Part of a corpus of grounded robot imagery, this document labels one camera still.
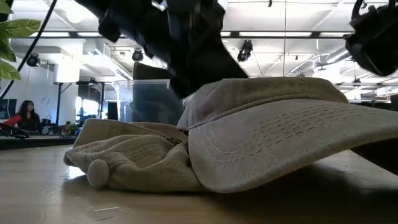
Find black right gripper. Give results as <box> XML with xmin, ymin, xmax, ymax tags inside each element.
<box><xmin>343</xmin><ymin>0</ymin><xmax>398</xmax><ymax>77</ymax></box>

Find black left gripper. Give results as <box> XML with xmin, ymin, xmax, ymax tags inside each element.
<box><xmin>74</xmin><ymin>0</ymin><xmax>175</xmax><ymax>60</ymax></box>

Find black baseball cap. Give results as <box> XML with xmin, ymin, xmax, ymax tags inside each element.
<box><xmin>132</xmin><ymin>0</ymin><xmax>249</xmax><ymax>125</ymax></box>

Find clear plastic bin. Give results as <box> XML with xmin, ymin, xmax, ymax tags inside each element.
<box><xmin>111</xmin><ymin>78</ymin><xmax>185</xmax><ymax>126</ymax></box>

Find green artificial plant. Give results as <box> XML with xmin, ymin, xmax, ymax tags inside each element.
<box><xmin>0</xmin><ymin>0</ymin><xmax>42</xmax><ymax>82</ymax></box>

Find person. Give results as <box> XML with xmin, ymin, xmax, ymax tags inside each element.
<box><xmin>16</xmin><ymin>100</ymin><xmax>42</xmax><ymax>134</ymax></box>

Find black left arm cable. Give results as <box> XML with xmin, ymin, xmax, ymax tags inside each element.
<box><xmin>0</xmin><ymin>0</ymin><xmax>59</xmax><ymax>100</ymax></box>

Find black background table frame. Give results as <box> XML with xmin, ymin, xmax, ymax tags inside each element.
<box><xmin>53</xmin><ymin>80</ymin><xmax>106</xmax><ymax>126</ymax></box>

